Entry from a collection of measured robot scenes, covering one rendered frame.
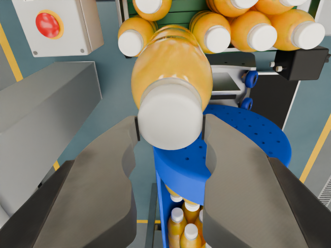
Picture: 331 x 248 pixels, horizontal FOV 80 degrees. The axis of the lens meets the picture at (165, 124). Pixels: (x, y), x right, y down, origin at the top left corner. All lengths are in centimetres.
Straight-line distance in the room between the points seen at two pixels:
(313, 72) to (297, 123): 145
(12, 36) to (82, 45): 147
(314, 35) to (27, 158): 95
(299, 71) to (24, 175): 96
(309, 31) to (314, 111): 162
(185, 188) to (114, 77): 132
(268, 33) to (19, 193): 92
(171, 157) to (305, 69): 36
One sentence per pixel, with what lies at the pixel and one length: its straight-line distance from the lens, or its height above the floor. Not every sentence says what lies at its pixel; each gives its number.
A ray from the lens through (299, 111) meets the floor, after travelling 194.
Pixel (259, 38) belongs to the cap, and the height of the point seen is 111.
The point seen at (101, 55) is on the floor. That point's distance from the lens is 158.
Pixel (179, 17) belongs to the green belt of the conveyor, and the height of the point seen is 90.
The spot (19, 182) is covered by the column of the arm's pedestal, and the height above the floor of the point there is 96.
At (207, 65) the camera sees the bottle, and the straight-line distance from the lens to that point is 16.
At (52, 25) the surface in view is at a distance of 39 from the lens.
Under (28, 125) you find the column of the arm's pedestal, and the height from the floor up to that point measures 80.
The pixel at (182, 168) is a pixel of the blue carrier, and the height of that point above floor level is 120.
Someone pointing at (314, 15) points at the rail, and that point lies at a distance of 56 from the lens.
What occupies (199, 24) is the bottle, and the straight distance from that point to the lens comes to 41.
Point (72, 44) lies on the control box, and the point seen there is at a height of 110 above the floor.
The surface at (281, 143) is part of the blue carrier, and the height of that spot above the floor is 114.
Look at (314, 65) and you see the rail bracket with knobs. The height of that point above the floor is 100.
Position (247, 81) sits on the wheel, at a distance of 54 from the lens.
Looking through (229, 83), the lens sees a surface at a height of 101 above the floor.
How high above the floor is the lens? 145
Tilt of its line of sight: 58 degrees down
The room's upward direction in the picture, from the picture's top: 176 degrees counter-clockwise
